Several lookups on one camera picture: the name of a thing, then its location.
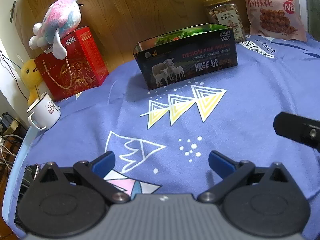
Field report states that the red gift bag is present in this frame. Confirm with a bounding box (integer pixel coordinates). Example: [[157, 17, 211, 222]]
[[34, 26, 108, 101]]

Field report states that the blue printed tablecloth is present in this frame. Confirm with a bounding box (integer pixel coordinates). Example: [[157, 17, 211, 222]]
[[2, 35, 319, 239]]

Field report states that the nut jar with gold lid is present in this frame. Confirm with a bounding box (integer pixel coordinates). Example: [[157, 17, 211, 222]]
[[203, 0, 246, 43]]

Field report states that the yellow duck plush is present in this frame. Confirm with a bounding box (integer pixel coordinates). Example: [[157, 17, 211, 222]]
[[21, 59, 43, 106]]

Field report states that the pink blue plush toy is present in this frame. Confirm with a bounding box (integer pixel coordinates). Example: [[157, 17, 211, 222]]
[[29, 0, 82, 60]]

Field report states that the olive green snack packet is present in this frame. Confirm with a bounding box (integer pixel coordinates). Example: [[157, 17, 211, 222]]
[[155, 33, 183, 46]]

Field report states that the white enamel mug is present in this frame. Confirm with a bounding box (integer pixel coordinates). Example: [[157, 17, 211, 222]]
[[27, 92, 61, 131]]

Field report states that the black sheep-print box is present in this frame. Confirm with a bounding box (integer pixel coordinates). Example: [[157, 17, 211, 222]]
[[133, 23, 238, 90]]

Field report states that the pink snack bag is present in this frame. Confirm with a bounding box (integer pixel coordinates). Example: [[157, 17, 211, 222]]
[[245, 0, 306, 42]]

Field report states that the black smartphone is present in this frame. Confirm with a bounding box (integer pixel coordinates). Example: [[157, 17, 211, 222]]
[[14, 164, 41, 229]]

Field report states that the wooden board backdrop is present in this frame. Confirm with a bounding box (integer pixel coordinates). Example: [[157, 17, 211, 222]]
[[14, 0, 207, 71]]

